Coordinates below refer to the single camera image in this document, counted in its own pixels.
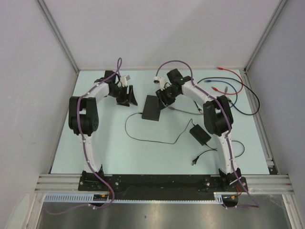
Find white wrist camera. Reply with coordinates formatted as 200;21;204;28
153;76;166;90
117;75;131;88

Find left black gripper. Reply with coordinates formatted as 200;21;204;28
108;85;137;107

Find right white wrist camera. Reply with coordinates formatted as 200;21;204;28
153;76;166;90

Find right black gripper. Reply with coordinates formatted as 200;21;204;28
156;86;181;111

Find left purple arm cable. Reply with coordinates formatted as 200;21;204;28
44;57;123;215

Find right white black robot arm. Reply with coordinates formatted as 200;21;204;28
153;69;242;191

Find black ethernet cable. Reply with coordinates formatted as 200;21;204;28
192;77;260;117

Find blue ethernet cable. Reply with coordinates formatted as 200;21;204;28
204;79;239;109

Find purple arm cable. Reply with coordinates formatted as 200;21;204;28
155;59;260;208
44;57;123;215

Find grey ethernet cable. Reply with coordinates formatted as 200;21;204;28
170;85;230;115

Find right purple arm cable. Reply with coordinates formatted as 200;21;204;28
155;59;260;208

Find thin black switch cable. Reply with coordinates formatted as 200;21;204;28
125;112;195;145

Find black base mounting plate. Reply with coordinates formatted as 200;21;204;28
78;174;248;201

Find black power adapter brick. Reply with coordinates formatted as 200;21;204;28
189;125;212;146

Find black network switch box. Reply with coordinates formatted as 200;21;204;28
142;95;160;122

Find grey slotted cable duct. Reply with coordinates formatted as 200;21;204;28
44;193;223;204

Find black power adapter cord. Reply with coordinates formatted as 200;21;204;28
191;140;245;167

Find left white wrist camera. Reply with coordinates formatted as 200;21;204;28
117;75;131;88

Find aluminium front frame rail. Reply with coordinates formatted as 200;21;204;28
35;174;295;195

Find right aluminium side rail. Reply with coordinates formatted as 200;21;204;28
239;69;279;175

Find red ethernet cable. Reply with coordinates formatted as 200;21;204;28
211;67;245;95

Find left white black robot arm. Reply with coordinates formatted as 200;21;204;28
68;70;138;173

